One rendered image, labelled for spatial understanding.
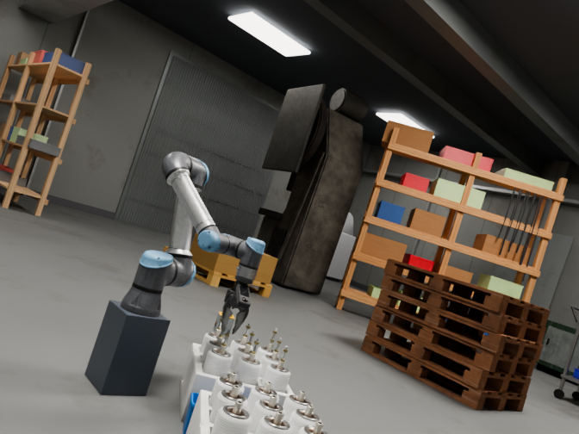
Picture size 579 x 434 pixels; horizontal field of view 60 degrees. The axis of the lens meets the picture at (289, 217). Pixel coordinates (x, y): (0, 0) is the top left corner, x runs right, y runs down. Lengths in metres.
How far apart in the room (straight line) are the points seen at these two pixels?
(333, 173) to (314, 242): 1.00
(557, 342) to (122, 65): 8.13
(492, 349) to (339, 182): 3.97
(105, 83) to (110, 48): 0.58
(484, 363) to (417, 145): 3.79
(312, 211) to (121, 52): 4.55
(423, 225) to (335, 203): 1.26
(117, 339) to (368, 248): 5.20
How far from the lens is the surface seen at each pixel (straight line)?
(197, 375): 1.91
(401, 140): 7.01
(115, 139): 9.49
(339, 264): 11.88
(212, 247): 1.82
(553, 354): 8.18
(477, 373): 3.88
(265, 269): 5.58
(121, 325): 1.96
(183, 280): 2.09
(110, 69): 9.48
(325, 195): 7.09
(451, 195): 6.97
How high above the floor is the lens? 0.76
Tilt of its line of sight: 2 degrees up
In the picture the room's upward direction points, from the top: 18 degrees clockwise
